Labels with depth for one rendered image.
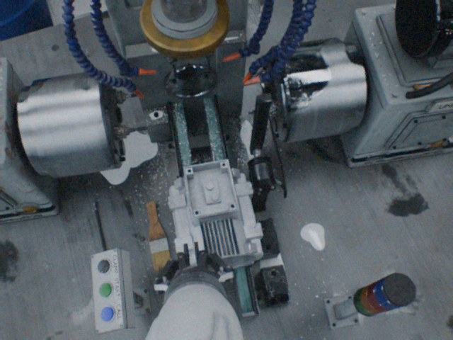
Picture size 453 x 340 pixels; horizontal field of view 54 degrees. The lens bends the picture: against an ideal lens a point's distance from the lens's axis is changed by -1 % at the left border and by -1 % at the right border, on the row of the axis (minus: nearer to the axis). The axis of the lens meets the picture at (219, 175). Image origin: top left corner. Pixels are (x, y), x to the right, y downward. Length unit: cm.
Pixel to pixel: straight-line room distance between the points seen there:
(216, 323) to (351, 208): 91
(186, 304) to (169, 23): 56
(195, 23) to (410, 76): 52
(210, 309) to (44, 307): 86
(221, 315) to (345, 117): 72
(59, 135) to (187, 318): 67
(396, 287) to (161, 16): 67
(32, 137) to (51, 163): 7
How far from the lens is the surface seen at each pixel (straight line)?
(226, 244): 96
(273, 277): 119
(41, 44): 169
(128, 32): 124
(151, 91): 125
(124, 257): 102
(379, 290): 89
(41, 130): 108
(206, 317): 49
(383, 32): 119
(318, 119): 110
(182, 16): 88
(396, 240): 136
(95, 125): 105
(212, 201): 95
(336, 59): 111
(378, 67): 113
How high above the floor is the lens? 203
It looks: 68 degrees down
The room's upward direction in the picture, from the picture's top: 1 degrees counter-clockwise
